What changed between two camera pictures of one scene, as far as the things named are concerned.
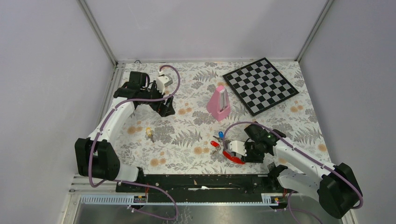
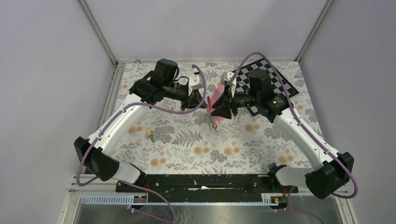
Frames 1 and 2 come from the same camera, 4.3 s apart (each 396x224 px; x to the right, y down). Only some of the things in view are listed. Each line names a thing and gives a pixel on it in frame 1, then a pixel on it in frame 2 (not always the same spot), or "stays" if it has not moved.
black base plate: [199, 188] stays
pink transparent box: [218, 106] stays
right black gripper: [250, 158] → [225, 104]
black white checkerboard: [260, 86] stays
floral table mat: [206, 106] stays
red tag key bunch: [230, 157] → [208, 116]
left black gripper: [164, 109] → [193, 101]
